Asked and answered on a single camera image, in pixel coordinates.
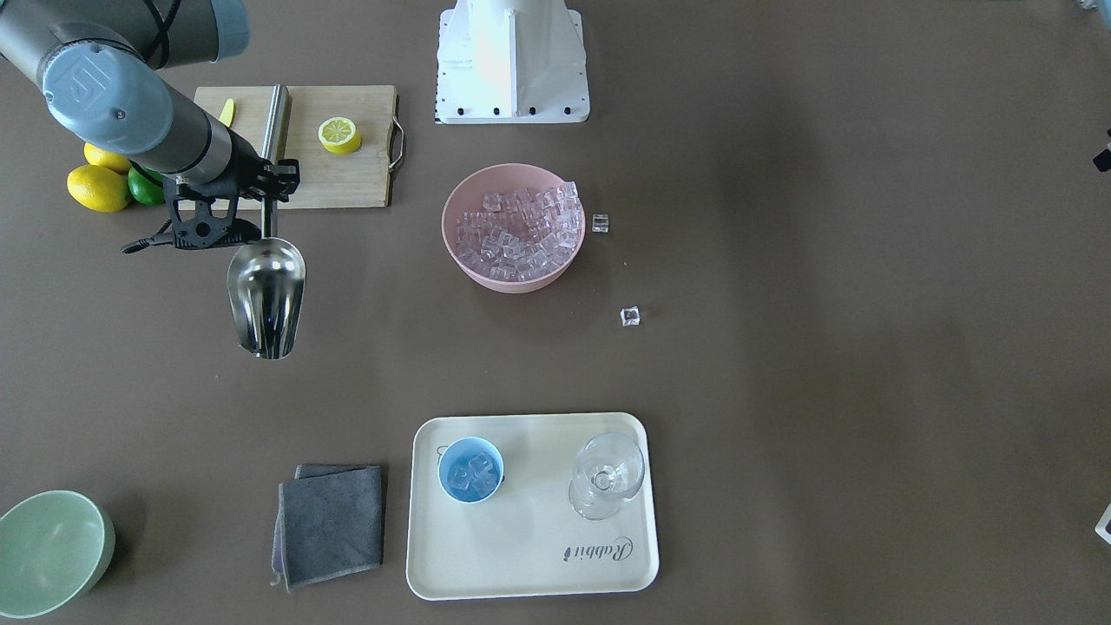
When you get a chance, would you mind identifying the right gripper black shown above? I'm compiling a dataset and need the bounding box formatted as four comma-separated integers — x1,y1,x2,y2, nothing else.
163,155,300,228

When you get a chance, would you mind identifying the metal ice scoop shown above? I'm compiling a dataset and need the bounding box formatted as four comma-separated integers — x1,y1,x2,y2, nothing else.
227,199,308,360

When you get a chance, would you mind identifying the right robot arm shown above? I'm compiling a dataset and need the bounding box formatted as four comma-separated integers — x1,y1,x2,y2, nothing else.
3,1,299,246

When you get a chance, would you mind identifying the pink bowl with ice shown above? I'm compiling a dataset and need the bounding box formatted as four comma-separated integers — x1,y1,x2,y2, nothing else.
442,163,588,295

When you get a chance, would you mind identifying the light blue cup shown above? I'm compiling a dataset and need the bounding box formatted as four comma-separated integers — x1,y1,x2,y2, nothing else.
437,437,506,505

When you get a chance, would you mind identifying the steel muddler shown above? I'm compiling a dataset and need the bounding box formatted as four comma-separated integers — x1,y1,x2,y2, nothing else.
259,84,293,165

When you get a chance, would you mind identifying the yellow plastic knife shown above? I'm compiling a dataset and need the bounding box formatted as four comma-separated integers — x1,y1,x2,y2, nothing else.
217,98,237,129

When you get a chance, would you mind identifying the half lemon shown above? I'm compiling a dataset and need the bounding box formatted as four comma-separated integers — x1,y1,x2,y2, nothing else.
317,117,362,155

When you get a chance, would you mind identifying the green lime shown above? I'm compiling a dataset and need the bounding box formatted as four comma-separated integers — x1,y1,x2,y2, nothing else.
127,162,166,206

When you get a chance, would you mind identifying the yellow lemon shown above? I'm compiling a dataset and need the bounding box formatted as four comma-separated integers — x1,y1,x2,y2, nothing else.
83,142,132,175
66,165,132,213

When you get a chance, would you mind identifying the grey folded cloth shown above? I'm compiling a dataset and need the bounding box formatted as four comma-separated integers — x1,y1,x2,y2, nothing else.
273,464,386,592

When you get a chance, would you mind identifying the green bowl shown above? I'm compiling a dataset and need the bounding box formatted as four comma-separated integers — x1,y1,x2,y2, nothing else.
1,490,116,619

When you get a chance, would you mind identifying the cream serving tray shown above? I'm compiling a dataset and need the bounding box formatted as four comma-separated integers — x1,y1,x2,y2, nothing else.
406,412,660,601

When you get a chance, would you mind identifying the clear wine glass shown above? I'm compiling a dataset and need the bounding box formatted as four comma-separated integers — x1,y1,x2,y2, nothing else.
568,432,645,521

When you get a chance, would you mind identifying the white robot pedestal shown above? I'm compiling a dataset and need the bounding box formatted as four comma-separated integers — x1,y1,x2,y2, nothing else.
434,1,591,124

